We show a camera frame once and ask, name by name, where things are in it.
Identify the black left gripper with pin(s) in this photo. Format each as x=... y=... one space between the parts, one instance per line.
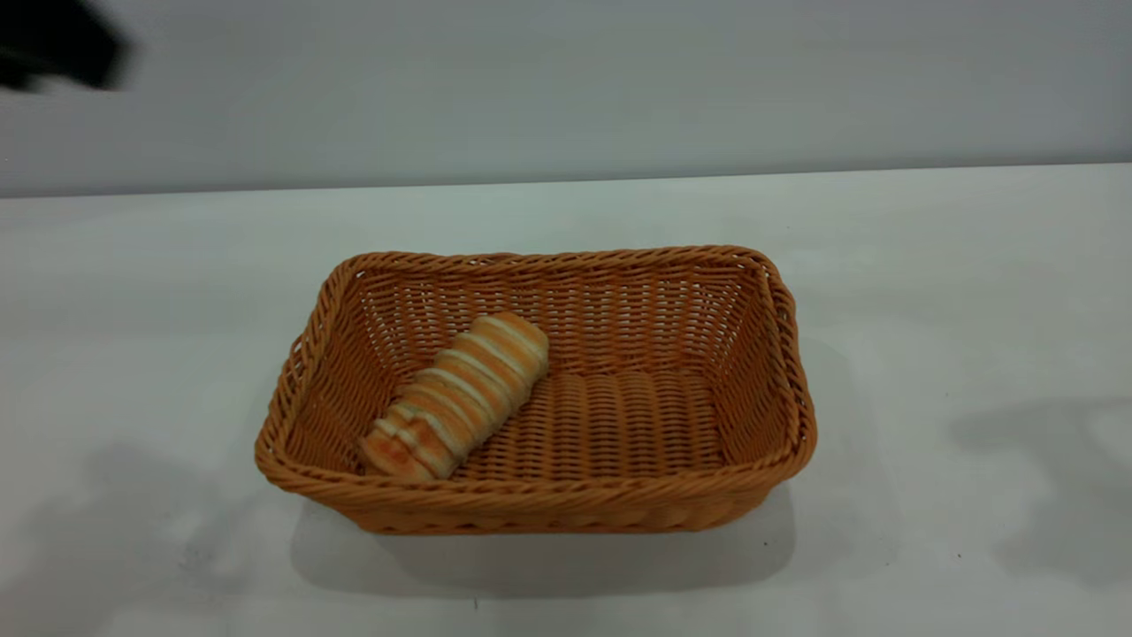
x=53 y=40

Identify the striped long bread roll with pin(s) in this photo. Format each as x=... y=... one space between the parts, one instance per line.
x=460 y=394

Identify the orange woven wicker basket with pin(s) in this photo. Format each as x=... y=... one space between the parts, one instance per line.
x=619 y=425

